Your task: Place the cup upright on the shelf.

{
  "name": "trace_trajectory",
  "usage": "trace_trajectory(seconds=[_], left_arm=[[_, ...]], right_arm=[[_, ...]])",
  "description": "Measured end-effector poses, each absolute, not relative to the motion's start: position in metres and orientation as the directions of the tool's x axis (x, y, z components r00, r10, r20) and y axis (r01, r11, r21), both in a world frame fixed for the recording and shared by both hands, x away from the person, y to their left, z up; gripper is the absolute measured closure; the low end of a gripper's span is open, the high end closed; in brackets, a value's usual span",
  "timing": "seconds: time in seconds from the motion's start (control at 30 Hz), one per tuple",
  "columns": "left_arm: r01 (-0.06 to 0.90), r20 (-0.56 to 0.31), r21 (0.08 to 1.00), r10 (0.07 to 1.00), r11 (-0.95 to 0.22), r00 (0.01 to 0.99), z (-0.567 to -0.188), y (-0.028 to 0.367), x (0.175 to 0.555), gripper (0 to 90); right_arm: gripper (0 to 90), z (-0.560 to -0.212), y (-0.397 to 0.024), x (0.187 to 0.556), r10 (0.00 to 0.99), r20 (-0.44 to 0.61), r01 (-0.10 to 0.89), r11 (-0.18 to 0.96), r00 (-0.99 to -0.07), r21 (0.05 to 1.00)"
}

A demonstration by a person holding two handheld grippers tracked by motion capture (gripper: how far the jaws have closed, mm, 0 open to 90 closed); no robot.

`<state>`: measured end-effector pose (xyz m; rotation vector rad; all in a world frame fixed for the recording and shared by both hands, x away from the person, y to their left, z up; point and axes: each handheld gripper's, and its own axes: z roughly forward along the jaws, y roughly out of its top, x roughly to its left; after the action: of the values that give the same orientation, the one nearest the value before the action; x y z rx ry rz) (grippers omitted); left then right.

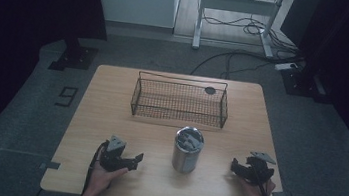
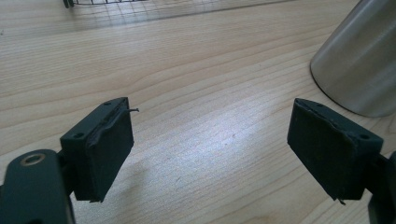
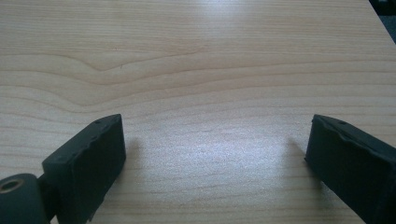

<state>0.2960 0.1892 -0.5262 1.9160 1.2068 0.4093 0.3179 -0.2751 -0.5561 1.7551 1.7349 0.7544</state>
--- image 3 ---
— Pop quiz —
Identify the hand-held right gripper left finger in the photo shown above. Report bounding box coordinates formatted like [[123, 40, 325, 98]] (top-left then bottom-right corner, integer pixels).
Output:
[[41, 113, 127, 224]]

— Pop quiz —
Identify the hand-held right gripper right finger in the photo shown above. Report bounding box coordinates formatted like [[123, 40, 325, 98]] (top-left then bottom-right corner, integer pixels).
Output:
[[304, 114, 396, 224]]

